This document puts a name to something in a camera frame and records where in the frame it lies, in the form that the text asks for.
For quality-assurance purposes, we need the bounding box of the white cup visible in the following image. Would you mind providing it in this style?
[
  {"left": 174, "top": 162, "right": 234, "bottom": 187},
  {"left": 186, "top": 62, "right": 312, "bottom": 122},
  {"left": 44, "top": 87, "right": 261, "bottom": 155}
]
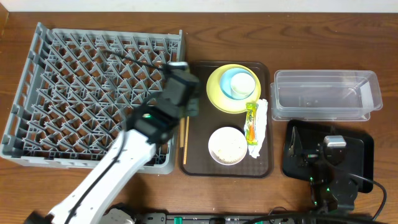
[{"left": 230, "top": 73, "right": 256, "bottom": 99}]

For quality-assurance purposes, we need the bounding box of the white napkin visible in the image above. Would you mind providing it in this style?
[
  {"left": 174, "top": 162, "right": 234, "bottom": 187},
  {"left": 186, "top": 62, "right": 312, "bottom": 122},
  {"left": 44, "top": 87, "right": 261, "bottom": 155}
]
[{"left": 248, "top": 99, "right": 268, "bottom": 159}]

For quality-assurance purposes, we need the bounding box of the white bowl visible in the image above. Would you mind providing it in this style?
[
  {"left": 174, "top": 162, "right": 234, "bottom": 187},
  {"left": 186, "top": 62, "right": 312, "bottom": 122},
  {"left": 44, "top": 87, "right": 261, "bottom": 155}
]
[{"left": 208, "top": 127, "right": 248, "bottom": 166}]

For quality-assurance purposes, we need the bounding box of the yellow green snack wrapper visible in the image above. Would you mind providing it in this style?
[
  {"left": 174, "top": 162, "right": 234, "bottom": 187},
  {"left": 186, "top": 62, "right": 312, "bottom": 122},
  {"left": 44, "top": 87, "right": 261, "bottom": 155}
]
[{"left": 244, "top": 103, "right": 257, "bottom": 146}]

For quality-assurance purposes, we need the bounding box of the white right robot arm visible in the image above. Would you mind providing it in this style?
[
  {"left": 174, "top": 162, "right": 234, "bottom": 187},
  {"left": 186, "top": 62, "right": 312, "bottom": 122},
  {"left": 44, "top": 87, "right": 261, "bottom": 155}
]
[{"left": 288, "top": 126, "right": 358, "bottom": 213}]

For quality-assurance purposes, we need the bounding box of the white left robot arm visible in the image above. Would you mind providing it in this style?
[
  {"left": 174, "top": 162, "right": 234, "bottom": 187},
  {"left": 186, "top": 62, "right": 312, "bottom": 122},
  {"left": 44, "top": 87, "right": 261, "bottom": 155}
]
[{"left": 49, "top": 68, "right": 200, "bottom": 223}]

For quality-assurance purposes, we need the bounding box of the grey plastic dishwasher rack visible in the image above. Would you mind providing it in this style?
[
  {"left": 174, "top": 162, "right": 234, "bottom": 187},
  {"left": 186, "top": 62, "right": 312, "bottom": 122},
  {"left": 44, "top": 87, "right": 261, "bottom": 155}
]
[{"left": 1, "top": 24, "right": 185, "bottom": 169}]

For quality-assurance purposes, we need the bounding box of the black plastic tray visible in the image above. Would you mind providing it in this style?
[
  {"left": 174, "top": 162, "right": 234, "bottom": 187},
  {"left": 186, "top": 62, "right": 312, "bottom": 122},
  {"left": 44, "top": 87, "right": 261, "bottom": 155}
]
[{"left": 282, "top": 120, "right": 374, "bottom": 193}]

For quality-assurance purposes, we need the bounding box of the light blue bowl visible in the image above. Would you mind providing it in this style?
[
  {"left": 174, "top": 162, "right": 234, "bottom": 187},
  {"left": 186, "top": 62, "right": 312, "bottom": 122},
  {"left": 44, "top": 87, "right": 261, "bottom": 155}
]
[{"left": 220, "top": 68, "right": 254, "bottom": 100}]

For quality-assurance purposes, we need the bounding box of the yellow plate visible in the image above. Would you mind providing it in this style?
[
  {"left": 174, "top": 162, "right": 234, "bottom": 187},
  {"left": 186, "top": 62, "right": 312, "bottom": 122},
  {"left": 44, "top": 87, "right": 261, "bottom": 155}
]
[{"left": 206, "top": 64, "right": 261, "bottom": 114}]

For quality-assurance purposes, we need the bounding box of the clear plastic bin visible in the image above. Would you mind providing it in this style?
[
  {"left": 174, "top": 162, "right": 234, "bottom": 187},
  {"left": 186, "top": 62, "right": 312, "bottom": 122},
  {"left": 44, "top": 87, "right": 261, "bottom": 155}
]
[{"left": 271, "top": 70, "right": 383, "bottom": 121}]

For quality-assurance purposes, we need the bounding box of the brown plastic serving tray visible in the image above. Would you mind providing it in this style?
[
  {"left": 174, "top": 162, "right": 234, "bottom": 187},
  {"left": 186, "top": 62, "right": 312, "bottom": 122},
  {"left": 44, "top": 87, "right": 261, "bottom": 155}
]
[{"left": 180, "top": 61, "right": 274, "bottom": 179}]

